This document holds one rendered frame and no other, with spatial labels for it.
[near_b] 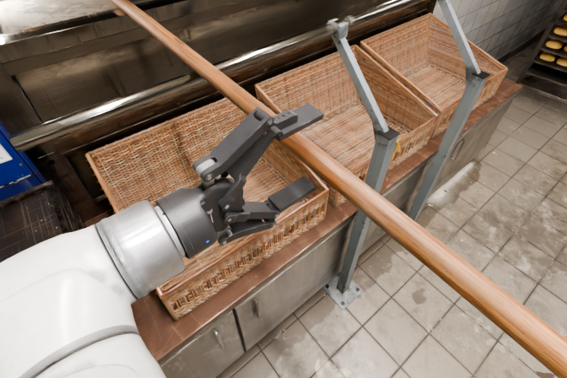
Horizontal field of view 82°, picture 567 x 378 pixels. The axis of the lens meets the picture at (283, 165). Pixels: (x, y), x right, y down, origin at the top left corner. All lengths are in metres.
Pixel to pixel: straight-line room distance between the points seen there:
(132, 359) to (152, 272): 0.08
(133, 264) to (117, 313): 0.04
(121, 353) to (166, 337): 0.69
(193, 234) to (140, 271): 0.06
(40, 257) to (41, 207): 0.62
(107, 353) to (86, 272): 0.07
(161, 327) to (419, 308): 1.14
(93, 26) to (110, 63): 0.11
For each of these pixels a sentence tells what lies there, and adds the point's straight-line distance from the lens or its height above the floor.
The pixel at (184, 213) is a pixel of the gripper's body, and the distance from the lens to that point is 0.35.
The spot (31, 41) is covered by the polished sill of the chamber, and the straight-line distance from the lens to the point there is 0.98.
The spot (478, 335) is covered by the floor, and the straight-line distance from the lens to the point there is 1.77.
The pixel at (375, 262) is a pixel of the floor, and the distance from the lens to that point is 1.76.
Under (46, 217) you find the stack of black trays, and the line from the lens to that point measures 0.94.
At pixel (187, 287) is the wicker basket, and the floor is 0.70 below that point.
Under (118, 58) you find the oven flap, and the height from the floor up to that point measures 1.07.
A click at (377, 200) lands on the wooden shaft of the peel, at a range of 0.39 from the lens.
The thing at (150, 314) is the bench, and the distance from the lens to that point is 1.04.
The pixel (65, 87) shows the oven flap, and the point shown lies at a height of 1.04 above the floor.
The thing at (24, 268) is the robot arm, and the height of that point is 1.24.
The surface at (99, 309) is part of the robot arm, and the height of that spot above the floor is 1.22.
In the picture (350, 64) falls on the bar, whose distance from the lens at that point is 0.89.
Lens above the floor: 1.49
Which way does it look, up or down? 45 degrees down
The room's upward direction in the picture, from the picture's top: straight up
